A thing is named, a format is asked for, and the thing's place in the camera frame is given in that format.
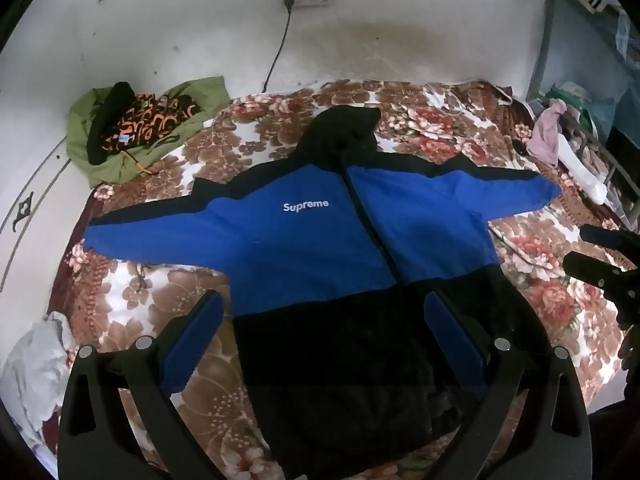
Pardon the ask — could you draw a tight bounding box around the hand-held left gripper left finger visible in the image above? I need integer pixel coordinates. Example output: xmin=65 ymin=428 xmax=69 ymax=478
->
xmin=57 ymin=290 xmax=226 ymax=480

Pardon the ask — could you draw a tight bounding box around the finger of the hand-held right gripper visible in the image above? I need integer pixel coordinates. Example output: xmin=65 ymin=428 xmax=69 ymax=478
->
xmin=580 ymin=224 xmax=640 ymax=255
xmin=562 ymin=252 xmax=640 ymax=306

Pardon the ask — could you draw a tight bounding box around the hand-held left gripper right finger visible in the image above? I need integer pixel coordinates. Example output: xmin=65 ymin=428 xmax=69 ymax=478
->
xmin=422 ymin=290 xmax=591 ymax=480

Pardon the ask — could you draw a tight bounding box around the blue and black jacket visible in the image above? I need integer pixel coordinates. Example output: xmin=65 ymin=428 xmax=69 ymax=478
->
xmin=82 ymin=106 xmax=563 ymax=466

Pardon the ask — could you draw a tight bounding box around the floral blanket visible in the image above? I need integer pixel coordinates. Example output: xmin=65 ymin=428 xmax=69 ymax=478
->
xmin=35 ymin=79 xmax=640 ymax=480

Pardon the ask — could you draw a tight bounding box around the white sock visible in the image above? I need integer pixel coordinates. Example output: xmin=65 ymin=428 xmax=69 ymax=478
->
xmin=557 ymin=135 xmax=608 ymax=206

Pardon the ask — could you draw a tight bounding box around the pink cloth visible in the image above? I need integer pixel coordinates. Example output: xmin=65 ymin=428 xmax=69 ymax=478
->
xmin=527 ymin=99 xmax=568 ymax=168

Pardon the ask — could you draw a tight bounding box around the green cloth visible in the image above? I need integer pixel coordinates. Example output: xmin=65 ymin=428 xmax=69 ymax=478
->
xmin=545 ymin=82 xmax=593 ymax=131

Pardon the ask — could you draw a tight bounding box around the white crumpled cloth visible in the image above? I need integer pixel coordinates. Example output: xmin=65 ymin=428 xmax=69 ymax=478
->
xmin=0 ymin=310 xmax=76 ymax=461

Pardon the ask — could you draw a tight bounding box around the blue mesh curtain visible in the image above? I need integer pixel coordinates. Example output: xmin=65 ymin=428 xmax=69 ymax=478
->
xmin=545 ymin=0 xmax=640 ymax=151

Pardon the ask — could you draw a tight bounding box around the grey metal bed frame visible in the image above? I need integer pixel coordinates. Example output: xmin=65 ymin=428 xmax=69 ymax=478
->
xmin=522 ymin=0 xmax=640 ymax=233

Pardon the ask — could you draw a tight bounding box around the black power cable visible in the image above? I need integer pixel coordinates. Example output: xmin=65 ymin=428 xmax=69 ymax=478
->
xmin=261 ymin=0 xmax=296 ymax=95

